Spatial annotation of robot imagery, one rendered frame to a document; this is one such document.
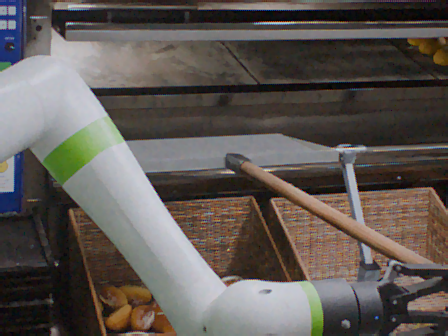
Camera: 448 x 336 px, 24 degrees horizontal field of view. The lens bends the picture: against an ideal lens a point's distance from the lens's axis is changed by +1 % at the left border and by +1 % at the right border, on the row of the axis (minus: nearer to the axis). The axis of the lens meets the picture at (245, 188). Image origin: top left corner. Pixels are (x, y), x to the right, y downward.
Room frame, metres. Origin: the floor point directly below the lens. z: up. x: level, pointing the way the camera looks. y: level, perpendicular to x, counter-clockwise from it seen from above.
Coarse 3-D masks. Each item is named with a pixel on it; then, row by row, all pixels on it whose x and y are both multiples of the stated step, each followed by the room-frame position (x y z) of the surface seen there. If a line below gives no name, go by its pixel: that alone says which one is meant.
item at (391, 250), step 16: (256, 176) 2.06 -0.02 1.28; (272, 176) 2.01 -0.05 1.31; (288, 192) 1.91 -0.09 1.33; (304, 208) 1.84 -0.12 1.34; (320, 208) 1.78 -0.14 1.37; (336, 224) 1.71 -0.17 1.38; (352, 224) 1.67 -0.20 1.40; (368, 240) 1.60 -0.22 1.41; (384, 240) 1.57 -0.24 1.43; (384, 256) 1.56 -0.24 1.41; (400, 256) 1.51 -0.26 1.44; (416, 256) 1.49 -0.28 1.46
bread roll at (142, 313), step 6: (138, 306) 2.46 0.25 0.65; (144, 306) 2.46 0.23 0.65; (132, 312) 2.43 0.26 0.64; (138, 312) 2.43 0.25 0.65; (144, 312) 2.43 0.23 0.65; (150, 312) 2.44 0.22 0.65; (132, 318) 2.41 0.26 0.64; (138, 318) 2.41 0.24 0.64; (144, 318) 2.41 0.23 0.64; (150, 318) 2.42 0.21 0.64; (132, 324) 2.40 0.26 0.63; (138, 324) 2.40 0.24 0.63; (144, 324) 2.40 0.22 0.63; (150, 324) 2.42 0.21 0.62; (144, 330) 2.40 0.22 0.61
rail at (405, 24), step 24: (72, 24) 2.46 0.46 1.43; (96, 24) 2.48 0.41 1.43; (120, 24) 2.51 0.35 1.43; (144, 24) 2.53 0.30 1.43; (168, 24) 2.55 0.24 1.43; (192, 24) 2.58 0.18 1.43; (216, 24) 2.60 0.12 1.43; (240, 24) 2.63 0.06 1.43; (264, 24) 2.65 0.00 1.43; (288, 24) 2.68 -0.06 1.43; (312, 24) 2.70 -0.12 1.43; (336, 24) 2.73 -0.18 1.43; (360, 24) 2.76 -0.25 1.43; (384, 24) 2.78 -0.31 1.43; (408, 24) 2.81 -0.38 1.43; (432, 24) 2.84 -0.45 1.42
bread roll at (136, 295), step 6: (120, 288) 2.55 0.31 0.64; (126, 288) 2.54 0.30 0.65; (132, 288) 2.54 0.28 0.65; (138, 288) 2.54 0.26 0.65; (144, 288) 2.55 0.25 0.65; (126, 294) 2.53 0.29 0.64; (132, 294) 2.53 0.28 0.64; (138, 294) 2.53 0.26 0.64; (144, 294) 2.54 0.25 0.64; (150, 294) 2.55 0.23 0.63; (132, 300) 2.52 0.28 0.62; (138, 300) 2.53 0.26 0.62; (144, 300) 2.53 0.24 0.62; (132, 306) 2.53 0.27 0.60
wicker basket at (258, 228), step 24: (72, 216) 2.56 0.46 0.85; (192, 216) 2.72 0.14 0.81; (216, 216) 2.74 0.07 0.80; (240, 216) 2.77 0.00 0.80; (72, 240) 2.54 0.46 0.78; (96, 240) 2.59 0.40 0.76; (192, 240) 2.70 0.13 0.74; (216, 240) 2.73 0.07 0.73; (240, 240) 2.76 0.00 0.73; (264, 240) 2.68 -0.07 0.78; (72, 264) 2.53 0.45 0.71; (120, 264) 2.60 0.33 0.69; (216, 264) 2.71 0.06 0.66; (240, 264) 2.74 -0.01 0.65; (264, 264) 2.65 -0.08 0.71; (72, 288) 2.52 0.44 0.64; (96, 288) 2.56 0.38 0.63; (96, 312) 2.25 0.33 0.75
